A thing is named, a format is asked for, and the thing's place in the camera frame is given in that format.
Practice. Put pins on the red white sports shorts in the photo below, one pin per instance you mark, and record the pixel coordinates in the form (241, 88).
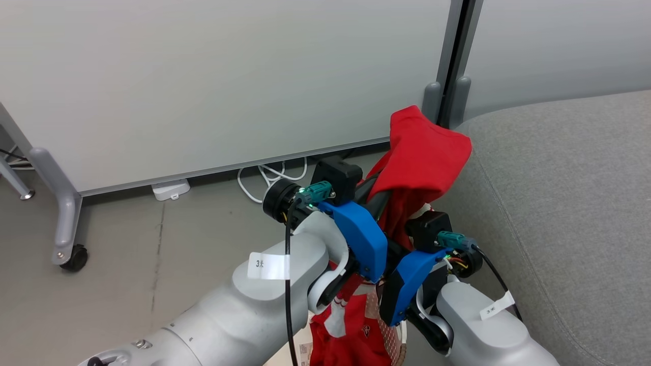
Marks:
(351, 330)

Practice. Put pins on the plain red shirt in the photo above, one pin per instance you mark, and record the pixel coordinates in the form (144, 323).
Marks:
(427, 152)

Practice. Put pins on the white power adapter box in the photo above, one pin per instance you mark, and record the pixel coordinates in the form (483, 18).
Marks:
(171, 189)

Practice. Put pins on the grey fabric sofa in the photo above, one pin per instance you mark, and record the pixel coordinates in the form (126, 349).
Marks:
(559, 203)

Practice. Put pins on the wide white partition panel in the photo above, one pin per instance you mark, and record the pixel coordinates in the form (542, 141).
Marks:
(203, 76)

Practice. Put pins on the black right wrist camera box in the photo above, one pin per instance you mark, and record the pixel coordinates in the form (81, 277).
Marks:
(427, 229)

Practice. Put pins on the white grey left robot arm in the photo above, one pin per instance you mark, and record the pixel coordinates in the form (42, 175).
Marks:
(239, 310)

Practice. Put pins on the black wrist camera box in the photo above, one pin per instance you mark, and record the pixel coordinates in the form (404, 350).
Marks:
(338, 175)
(427, 229)

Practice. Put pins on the narrow white partition panel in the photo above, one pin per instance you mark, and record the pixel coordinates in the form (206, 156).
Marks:
(559, 46)

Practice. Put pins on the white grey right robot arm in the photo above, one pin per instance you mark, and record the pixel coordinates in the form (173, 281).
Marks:
(483, 340)

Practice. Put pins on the black caster wheel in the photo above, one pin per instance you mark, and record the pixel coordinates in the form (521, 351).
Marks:
(76, 258)

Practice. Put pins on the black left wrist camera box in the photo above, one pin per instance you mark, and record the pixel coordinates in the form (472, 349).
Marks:
(338, 175)

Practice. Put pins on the thin grey metal leg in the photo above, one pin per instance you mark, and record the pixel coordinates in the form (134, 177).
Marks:
(12, 178)

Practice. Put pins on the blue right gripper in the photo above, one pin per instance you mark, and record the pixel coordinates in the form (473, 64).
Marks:
(404, 284)

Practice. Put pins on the grey partition post with feet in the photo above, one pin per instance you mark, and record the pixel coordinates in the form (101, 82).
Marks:
(450, 76)

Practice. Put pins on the grey partition leg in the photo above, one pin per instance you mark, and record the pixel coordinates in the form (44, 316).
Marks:
(63, 203)

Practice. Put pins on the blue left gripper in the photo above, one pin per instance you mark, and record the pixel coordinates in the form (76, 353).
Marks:
(361, 234)

